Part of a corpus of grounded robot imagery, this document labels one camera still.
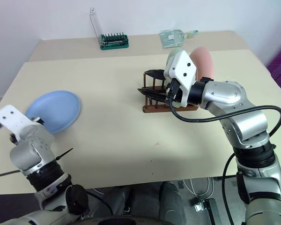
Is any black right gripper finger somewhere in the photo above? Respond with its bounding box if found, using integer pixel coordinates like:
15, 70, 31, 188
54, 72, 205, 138
137, 88, 167, 102
145, 69, 165, 80

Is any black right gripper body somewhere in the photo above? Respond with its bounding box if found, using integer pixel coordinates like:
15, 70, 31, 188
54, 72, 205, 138
163, 77, 179, 105

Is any brown wooden dish rack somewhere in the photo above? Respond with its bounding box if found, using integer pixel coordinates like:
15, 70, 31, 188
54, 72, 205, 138
142, 70, 200, 114

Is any clear plastic bag with parts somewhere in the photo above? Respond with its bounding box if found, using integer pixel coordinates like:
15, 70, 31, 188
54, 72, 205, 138
159, 29, 200, 49

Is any pink plate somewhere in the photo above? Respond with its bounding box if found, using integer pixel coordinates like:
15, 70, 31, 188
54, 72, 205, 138
189, 46, 214, 82

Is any green screwdriver bit set case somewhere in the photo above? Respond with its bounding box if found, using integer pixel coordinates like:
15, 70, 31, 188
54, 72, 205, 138
89, 7, 130, 51

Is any blue plate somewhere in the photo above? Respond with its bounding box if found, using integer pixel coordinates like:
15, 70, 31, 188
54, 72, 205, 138
25, 90, 81, 135

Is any black zip tie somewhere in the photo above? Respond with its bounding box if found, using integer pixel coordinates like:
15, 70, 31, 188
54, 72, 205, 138
55, 147, 74, 162

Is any grey right robot leg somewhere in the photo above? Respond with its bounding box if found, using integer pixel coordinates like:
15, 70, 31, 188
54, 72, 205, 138
158, 181, 186, 221

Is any grey robot leg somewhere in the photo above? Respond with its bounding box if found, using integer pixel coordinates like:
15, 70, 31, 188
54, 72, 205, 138
102, 186, 138, 220
158, 181, 186, 221

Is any grey left robot leg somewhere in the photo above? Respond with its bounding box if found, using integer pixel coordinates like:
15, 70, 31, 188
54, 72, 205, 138
102, 186, 138, 220

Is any black floor box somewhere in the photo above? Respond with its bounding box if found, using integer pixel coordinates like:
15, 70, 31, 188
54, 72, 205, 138
192, 197, 222, 225

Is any dark rounded robot body shape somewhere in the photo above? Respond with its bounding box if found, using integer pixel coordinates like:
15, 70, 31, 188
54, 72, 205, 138
80, 215, 170, 225

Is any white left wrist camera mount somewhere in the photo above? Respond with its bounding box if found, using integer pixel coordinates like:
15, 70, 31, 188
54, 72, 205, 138
0, 105, 42, 139

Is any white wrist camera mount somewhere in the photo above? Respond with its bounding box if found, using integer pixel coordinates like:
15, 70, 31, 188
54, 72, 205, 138
0, 105, 42, 139
163, 50, 198, 106

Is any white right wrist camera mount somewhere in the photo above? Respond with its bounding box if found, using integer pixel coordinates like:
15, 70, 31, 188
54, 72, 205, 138
163, 50, 198, 106

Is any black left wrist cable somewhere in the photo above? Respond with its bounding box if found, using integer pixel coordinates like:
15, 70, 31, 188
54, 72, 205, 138
0, 170, 21, 178

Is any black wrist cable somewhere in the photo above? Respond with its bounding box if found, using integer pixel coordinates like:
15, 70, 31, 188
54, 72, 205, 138
0, 170, 21, 178
166, 79, 281, 139

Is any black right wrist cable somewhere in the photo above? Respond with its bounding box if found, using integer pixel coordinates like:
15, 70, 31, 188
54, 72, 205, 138
166, 79, 281, 139

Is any thin black body cable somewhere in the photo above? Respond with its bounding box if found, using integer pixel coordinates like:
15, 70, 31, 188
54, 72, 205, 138
222, 152, 237, 225

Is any white floor cable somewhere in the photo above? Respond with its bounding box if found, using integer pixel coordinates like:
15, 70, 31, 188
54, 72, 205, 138
184, 177, 214, 200

